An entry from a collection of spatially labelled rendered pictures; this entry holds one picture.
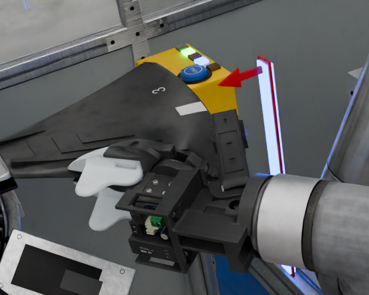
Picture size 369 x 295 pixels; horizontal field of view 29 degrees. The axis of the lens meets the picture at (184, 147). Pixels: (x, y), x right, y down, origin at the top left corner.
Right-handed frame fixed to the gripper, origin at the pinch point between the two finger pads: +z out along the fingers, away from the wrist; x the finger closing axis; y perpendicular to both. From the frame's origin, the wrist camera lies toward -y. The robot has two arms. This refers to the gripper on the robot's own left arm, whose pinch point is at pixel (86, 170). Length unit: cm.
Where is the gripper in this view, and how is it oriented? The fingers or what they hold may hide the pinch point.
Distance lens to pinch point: 71.8
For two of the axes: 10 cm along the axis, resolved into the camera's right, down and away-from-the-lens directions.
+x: 2.1, 7.8, 5.9
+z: -8.8, -1.1, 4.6
